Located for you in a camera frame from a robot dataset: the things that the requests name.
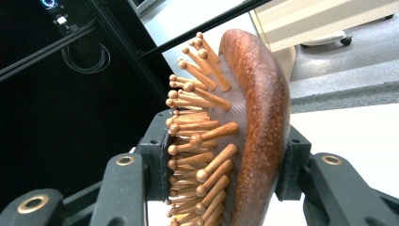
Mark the brown wooden hairbrush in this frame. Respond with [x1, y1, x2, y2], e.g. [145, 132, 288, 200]
[164, 28, 294, 226]

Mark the white wheeled base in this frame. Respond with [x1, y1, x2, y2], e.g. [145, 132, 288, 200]
[299, 30, 353, 48]

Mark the black metal frame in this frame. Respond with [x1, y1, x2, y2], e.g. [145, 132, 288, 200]
[0, 0, 274, 106]

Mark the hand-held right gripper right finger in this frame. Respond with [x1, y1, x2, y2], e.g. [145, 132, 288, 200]
[275, 124, 313, 202]

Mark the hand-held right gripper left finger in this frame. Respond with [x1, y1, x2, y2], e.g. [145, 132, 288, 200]
[135, 108, 173, 202]

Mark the coiled black cable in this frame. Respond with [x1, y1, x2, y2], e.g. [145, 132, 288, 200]
[61, 40, 112, 75]

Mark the black device with lights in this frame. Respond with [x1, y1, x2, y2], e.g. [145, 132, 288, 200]
[40, 0, 80, 36]

